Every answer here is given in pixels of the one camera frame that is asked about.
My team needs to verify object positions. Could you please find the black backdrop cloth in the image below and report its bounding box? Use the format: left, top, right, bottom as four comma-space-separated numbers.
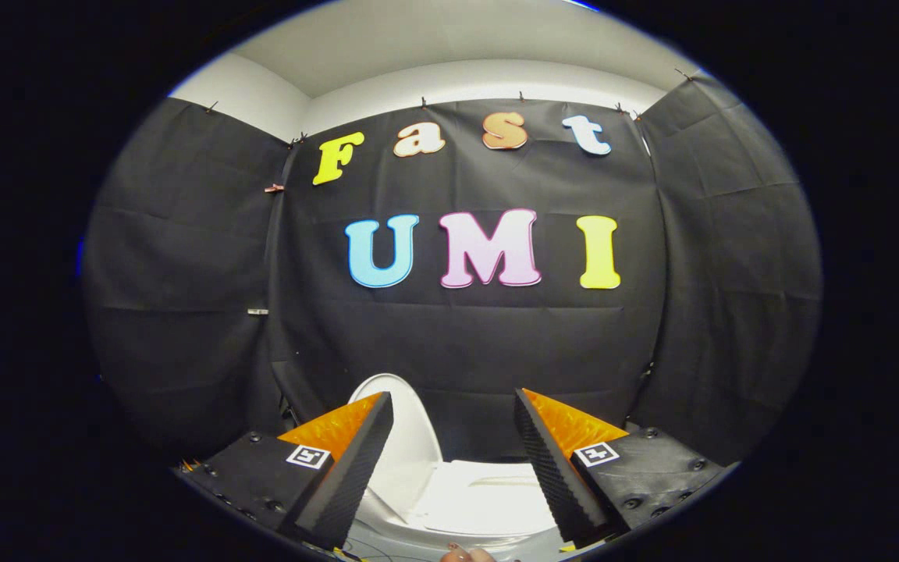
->
81, 72, 823, 468

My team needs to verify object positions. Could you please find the white toilet seat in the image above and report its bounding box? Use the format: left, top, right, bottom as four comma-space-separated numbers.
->
417, 460, 561, 538

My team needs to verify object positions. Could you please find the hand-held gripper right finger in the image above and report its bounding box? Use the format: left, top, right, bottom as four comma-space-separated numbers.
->
513, 388, 733, 548

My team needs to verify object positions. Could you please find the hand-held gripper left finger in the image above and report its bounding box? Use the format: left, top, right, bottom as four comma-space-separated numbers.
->
175, 391, 395, 551

